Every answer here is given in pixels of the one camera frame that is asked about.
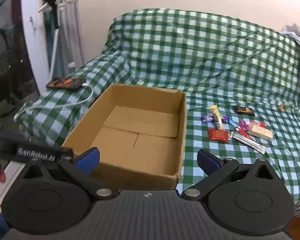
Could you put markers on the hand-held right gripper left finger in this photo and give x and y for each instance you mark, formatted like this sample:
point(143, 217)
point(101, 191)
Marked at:
point(88, 160)

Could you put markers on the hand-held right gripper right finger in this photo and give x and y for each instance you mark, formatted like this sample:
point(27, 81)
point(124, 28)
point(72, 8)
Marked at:
point(207, 161)

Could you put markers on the plain red snack packet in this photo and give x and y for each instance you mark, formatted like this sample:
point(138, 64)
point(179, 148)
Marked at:
point(218, 135)

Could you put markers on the purple candy wrapper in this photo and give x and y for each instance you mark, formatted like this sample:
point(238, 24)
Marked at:
point(207, 119)

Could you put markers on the yellow snack stick packet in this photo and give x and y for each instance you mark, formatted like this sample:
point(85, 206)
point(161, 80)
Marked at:
point(217, 118)

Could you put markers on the silver stick packet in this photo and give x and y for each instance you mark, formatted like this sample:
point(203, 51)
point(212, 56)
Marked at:
point(250, 143)

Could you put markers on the thin red stick packet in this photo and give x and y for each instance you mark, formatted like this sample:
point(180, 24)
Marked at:
point(247, 137)

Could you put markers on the red and blue printed packet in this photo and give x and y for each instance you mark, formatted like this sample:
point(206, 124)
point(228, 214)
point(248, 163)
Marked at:
point(243, 125)

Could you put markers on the brown cardboard box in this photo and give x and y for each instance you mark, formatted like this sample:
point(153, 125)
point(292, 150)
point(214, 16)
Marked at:
point(140, 140)

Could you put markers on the clear packet of white crackers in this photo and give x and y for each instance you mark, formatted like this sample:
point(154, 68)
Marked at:
point(261, 132)

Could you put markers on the black snack packet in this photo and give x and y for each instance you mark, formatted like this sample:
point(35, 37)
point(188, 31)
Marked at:
point(244, 110)

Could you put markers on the black smartphone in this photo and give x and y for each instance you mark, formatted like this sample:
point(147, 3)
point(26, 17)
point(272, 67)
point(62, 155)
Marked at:
point(65, 83)

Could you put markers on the small gold candy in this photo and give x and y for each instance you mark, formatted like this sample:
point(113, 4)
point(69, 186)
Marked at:
point(281, 108)

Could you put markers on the green checked blanket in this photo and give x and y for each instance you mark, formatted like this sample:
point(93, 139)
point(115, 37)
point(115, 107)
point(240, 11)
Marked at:
point(190, 55)

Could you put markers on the dark glass door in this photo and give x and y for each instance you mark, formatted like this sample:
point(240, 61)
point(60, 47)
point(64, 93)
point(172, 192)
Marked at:
point(5, 42)

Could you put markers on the grey curtain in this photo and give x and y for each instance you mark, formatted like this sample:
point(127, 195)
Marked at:
point(70, 30)

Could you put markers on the white door frame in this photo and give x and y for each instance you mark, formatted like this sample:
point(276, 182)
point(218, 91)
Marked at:
point(35, 42)

